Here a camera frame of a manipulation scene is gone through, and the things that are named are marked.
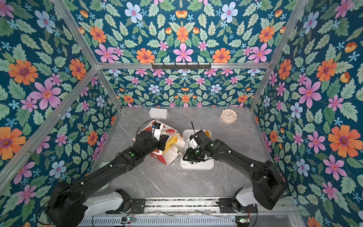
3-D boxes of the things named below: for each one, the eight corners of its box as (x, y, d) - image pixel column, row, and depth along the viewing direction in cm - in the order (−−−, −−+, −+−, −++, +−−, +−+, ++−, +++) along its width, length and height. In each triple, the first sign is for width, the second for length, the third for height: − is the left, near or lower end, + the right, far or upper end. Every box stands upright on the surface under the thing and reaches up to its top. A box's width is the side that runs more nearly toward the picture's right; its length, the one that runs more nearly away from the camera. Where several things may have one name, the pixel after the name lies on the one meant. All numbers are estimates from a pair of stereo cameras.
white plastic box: (148, 117, 115) (147, 113, 112) (151, 111, 120) (150, 107, 116) (166, 119, 114) (165, 115, 110) (168, 112, 119) (167, 108, 115)
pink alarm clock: (221, 123, 112) (221, 120, 109) (219, 112, 120) (219, 109, 117) (237, 123, 112) (238, 120, 109) (234, 112, 120) (235, 109, 117)
